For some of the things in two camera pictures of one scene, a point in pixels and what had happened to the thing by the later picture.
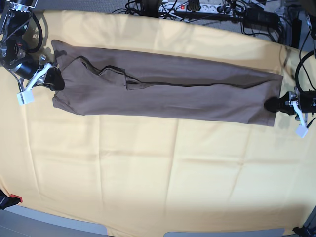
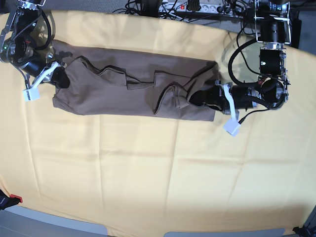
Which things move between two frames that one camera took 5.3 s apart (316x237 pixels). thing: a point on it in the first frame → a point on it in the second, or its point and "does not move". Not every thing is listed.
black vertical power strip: x=296 y=34 does not move
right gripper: x=304 y=101 → x=233 y=98
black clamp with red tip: x=6 y=201 does not move
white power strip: x=183 y=7 does not move
